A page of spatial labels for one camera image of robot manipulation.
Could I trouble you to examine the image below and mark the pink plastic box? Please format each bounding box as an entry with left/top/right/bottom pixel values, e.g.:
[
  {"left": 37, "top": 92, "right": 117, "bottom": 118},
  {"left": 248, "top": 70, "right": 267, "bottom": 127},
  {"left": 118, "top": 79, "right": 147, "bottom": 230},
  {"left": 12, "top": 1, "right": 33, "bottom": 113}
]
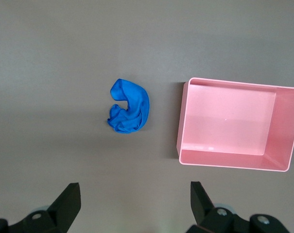
[{"left": 175, "top": 77, "right": 294, "bottom": 172}]

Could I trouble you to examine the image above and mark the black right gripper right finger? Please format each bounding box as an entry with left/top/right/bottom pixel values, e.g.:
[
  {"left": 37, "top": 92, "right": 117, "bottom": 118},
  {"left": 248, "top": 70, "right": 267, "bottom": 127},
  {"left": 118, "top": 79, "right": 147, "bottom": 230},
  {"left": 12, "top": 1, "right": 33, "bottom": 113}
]
[{"left": 187, "top": 181, "right": 292, "bottom": 233}]

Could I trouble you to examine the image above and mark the blue cloth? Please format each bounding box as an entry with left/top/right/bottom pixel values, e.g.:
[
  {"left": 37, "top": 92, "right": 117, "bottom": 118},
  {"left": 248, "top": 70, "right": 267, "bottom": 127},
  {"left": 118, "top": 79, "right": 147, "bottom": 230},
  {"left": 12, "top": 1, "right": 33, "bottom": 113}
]
[{"left": 106, "top": 78, "right": 150, "bottom": 134}]

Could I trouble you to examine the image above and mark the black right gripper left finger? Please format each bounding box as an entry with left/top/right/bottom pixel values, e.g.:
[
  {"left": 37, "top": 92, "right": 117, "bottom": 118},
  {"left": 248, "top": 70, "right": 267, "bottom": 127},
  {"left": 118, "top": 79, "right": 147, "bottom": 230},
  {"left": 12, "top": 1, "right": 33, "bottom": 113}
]
[{"left": 8, "top": 182, "right": 82, "bottom": 233}]

